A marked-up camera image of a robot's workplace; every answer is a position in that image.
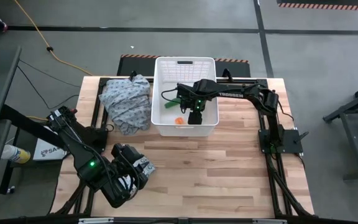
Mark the white perforated plastic basket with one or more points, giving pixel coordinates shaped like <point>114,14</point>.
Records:
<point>166,124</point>

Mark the black hazard-striped floor mat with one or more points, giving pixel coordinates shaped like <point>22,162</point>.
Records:
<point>135,67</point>

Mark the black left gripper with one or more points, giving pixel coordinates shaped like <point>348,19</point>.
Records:
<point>129,161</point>

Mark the green bandage roll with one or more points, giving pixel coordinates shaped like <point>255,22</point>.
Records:
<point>171,103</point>

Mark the orange pill bottle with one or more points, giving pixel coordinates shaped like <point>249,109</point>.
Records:
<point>179,120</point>

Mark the black metal stand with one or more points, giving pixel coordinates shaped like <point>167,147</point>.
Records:
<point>353,124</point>

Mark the white blue-print pouch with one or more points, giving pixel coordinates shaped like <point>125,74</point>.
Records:
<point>149,168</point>

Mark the white yellow spray bottle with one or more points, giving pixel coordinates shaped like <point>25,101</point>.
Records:
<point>15,154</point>

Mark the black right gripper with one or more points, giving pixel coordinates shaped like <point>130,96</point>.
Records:
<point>193,102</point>

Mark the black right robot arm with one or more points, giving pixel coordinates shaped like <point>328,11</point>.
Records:
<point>232,93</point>

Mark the black aluminium table frame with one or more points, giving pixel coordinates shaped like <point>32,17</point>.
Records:
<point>278,182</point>

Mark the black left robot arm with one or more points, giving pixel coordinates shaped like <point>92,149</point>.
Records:
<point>82,149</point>

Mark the white printed cardboard box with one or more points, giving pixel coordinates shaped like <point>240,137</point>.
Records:
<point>47,151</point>

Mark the grey patterned cloth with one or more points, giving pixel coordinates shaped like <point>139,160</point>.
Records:
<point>126,102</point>

